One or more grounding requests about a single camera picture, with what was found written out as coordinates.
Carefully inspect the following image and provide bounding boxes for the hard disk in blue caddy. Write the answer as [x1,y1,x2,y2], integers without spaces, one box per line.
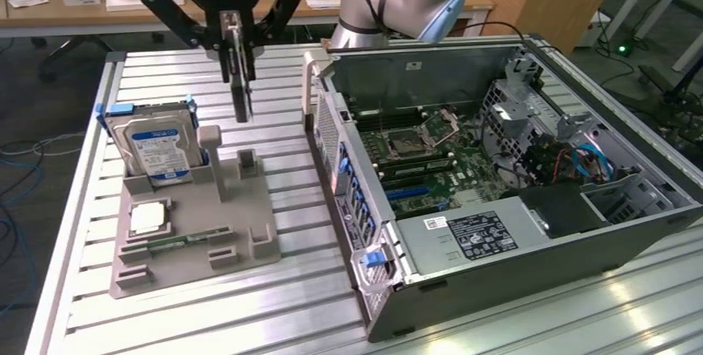
[94,95,199,187]

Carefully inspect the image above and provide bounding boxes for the CPU socket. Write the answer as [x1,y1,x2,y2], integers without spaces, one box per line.
[387,128,435,161]

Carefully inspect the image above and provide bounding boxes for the metal socket cover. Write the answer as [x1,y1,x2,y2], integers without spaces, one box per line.
[421,108,466,142]

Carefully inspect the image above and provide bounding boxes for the installed RAM stick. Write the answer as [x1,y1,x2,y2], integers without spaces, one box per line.
[382,162,458,180]
[377,155,455,170]

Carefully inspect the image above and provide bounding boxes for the wooden cabinet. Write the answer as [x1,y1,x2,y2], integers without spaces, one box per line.
[458,0,631,55]

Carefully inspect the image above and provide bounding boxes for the silver CPU chip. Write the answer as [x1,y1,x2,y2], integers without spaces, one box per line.
[129,202,170,241]

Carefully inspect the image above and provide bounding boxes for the metal disk bay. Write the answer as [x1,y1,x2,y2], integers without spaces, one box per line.
[482,78,557,154]

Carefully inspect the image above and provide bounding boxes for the blue expansion slot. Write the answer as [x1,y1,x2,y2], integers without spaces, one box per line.
[386,186,431,203]

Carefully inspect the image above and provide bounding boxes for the green motherboard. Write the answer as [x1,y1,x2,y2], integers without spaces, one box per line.
[351,103,529,220]

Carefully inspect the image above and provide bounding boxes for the blue card retention tabs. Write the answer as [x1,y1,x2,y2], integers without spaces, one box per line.
[335,140,382,245]

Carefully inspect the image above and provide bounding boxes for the green RAM stick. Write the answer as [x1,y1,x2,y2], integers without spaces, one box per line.
[147,234,210,251]

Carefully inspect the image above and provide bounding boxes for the grey plastic parts rack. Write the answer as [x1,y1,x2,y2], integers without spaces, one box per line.
[110,124,282,301]

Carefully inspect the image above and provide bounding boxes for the grey power supply unit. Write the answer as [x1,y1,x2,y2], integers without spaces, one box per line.
[395,198,551,286]

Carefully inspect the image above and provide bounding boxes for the dark grey open PC case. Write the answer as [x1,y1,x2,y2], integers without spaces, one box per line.
[302,33,703,344]

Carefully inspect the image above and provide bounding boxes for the black cable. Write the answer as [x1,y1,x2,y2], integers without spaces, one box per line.
[378,21,526,43]

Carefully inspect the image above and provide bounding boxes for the blue wire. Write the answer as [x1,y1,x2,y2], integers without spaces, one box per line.
[570,144,617,185]

